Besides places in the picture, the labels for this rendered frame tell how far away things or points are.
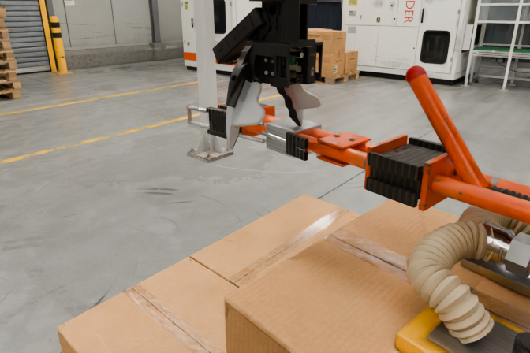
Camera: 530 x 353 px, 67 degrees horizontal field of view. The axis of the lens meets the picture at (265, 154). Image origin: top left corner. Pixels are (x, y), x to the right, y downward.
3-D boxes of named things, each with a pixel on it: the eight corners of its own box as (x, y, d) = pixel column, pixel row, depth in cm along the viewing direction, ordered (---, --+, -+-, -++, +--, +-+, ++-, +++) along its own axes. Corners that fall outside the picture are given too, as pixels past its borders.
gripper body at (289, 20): (285, 94, 49) (288, -12, 45) (237, 85, 55) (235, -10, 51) (322, 86, 55) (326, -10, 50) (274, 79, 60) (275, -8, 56)
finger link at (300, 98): (323, 132, 61) (303, 88, 54) (293, 125, 64) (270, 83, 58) (334, 117, 62) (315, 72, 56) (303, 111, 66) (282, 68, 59)
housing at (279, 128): (322, 150, 66) (323, 124, 65) (292, 159, 62) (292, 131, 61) (293, 140, 71) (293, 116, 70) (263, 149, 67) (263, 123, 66)
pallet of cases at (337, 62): (359, 78, 780) (363, 29, 749) (330, 85, 707) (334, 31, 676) (307, 72, 855) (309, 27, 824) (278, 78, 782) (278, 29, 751)
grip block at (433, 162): (460, 190, 51) (468, 146, 49) (419, 214, 45) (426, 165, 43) (402, 172, 57) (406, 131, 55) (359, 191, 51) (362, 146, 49)
